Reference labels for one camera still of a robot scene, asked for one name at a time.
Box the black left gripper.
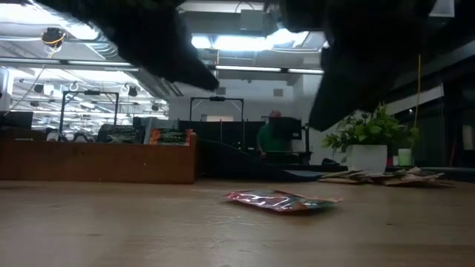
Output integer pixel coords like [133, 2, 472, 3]
[36, 0, 220, 92]

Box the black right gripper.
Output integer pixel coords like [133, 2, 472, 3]
[280, 0, 439, 132]

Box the grey cloth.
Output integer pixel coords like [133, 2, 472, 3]
[142, 117, 179, 131]

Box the green plant white pot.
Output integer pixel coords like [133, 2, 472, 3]
[321, 102, 421, 174]

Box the black computer monitor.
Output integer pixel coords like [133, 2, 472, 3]
[269, 116, 303, 141]

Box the black partition panel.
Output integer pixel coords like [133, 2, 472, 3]
[177, 119, 266, 161]

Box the light green cup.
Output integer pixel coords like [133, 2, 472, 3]
[396, 148, 414, 167]

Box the person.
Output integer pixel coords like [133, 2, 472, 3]
[256, 109, 295, 155]

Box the long ceiling light bar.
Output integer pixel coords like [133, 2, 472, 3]
[0, 57, 324, 74]

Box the wooden compartment organizer box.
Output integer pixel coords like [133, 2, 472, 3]
[0, 126, 197, 185]

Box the black screen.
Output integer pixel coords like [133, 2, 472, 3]
[0, 111, 34, 131]

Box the black background rig frame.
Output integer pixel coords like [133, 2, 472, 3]
[189, 96, 245, 149]
[58, 90, 120, 142]

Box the grey overhead camera box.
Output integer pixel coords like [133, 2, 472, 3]
[239, 8, 265, 33]

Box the coiled yellow ceiling cable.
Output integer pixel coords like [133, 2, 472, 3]
[39, 27, 68, 50]

